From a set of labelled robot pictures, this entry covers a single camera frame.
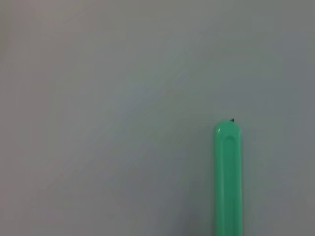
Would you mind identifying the mint green pen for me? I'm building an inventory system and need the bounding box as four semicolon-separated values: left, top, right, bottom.
213;118;244;236

